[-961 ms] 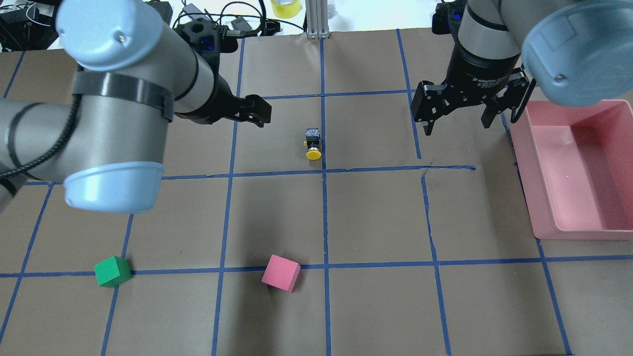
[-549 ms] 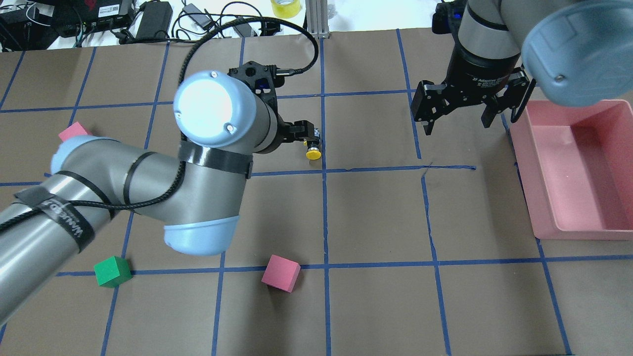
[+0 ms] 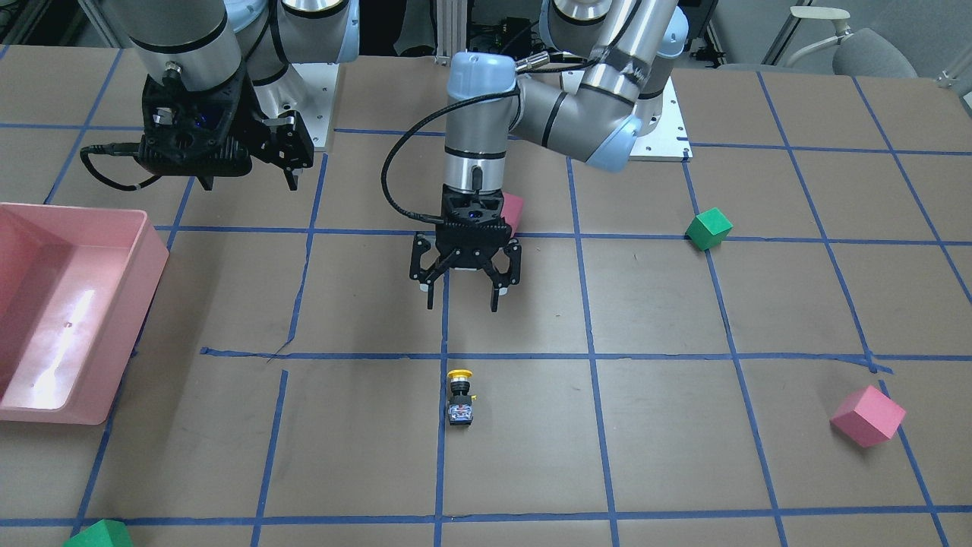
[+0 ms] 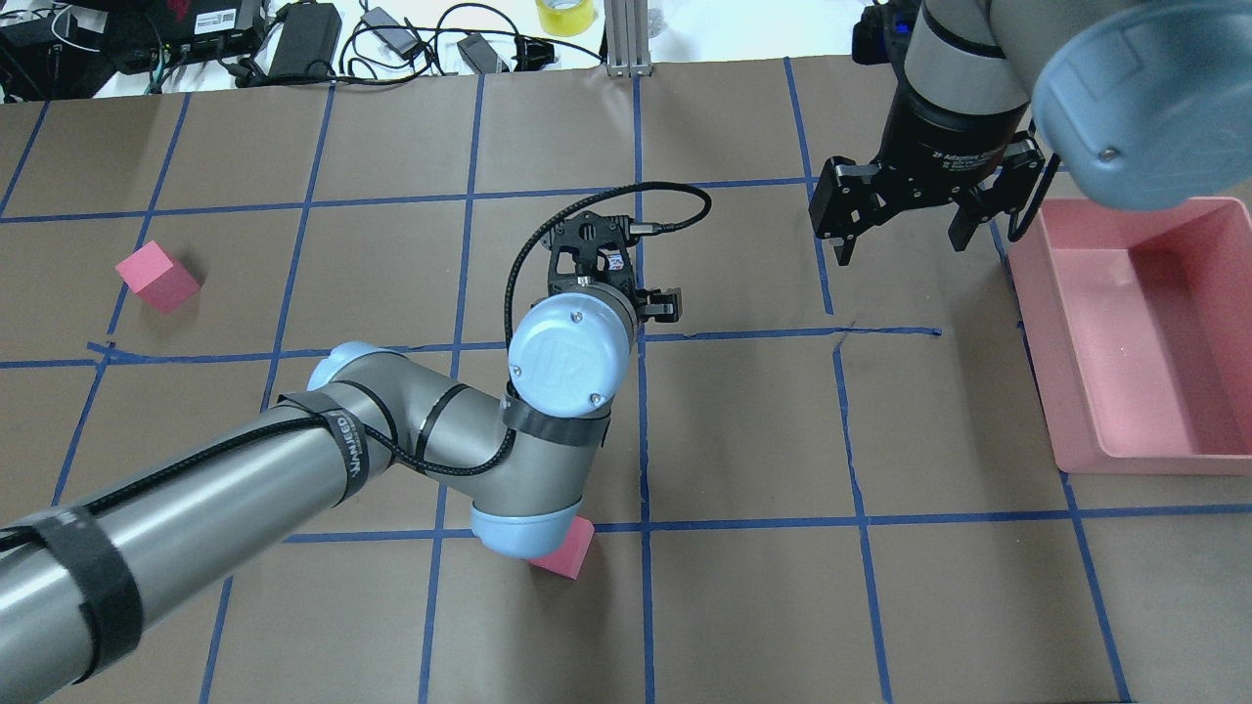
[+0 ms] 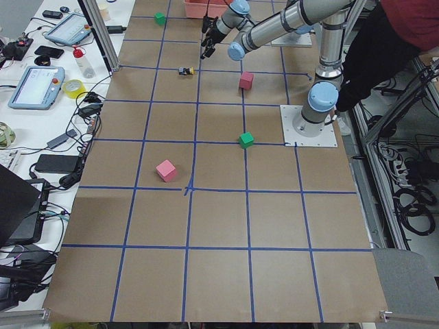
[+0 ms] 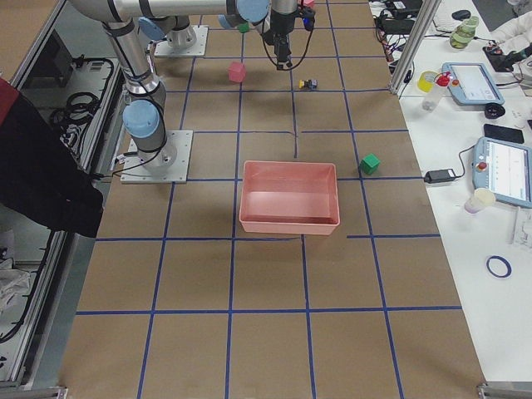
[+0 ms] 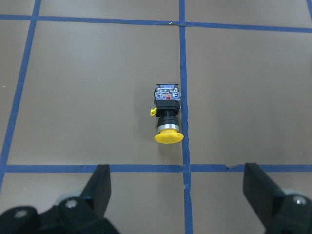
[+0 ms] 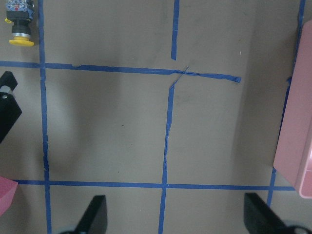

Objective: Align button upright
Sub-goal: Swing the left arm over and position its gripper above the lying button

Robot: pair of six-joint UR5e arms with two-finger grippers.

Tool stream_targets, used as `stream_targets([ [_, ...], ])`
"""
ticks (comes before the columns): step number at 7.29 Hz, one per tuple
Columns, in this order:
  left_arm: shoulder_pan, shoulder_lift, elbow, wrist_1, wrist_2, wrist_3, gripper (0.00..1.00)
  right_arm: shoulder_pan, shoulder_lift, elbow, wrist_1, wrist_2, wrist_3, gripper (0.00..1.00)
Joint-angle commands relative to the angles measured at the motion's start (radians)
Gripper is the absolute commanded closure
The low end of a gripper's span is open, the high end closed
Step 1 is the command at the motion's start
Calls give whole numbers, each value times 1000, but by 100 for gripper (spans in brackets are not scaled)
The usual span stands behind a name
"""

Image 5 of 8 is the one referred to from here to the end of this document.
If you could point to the silver robot arm near bin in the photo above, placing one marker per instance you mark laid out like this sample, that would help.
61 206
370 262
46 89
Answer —
251 35

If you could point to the green tape rolls stack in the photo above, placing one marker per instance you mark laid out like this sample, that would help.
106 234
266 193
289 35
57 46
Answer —
7 136

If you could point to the plastic cup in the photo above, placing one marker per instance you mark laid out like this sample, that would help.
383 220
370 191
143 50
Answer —
104 11

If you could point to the yellow tape roll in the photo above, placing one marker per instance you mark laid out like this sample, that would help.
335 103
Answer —
74 89

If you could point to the teach pendant far side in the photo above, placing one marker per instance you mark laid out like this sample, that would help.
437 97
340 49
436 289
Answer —
38 88

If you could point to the person in red shirt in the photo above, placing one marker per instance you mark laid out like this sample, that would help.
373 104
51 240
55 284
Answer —
394 33

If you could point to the clear squeeze bottle red cap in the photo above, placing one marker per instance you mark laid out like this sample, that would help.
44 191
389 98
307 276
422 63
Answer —
83 63

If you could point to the pink cube near robot bases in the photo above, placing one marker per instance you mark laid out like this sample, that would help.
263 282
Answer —
246 80

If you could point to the green cube near far base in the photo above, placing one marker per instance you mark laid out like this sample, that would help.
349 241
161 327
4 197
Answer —
246 140

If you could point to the black gripper near bin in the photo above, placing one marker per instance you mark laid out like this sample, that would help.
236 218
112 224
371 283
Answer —
213 35

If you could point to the metal base plate near bin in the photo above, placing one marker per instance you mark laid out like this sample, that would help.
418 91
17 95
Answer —
293 40

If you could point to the black smartphone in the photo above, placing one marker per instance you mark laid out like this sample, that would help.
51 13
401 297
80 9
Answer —
51 52

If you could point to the aluminium frame post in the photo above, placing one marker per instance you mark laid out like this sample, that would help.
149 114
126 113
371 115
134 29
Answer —
94 19

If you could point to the pink plastic bin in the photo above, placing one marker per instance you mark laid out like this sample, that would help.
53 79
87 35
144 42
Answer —
196 9

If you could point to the pink cube far end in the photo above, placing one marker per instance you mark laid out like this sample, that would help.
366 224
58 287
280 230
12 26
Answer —
166 170

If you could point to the black power adapter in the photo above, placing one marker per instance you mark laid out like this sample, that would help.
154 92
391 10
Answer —
116 29

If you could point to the green cube beside bin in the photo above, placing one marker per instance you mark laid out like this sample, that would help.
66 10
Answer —
160 18

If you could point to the teach pendant near bin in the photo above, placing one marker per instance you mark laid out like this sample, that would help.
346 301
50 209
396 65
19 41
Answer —
71 30

